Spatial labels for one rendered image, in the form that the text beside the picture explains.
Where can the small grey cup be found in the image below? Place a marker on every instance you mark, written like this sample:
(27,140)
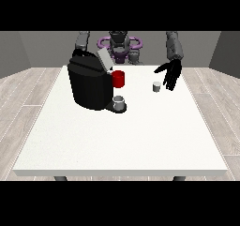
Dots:
(119,102)

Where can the black coffee machine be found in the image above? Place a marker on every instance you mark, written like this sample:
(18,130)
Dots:
(90,84)

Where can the dark table leg stub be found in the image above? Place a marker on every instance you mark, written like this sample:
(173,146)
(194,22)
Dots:
(60,178)
(179,178)

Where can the pale grey machine lid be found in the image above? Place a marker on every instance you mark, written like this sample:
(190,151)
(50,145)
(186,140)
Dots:
(105,58)

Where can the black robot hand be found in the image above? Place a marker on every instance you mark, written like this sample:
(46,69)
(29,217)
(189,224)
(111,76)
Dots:
(77,52)
(172,71)

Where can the small grey coffee pod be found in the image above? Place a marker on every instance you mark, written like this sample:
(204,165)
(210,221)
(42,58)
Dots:
(157,86)

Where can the red pod holder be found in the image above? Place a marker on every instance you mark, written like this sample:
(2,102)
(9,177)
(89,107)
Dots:
(118,78)

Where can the grey robot trunk purple rings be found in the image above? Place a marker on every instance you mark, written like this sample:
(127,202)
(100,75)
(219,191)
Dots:
(118,47)

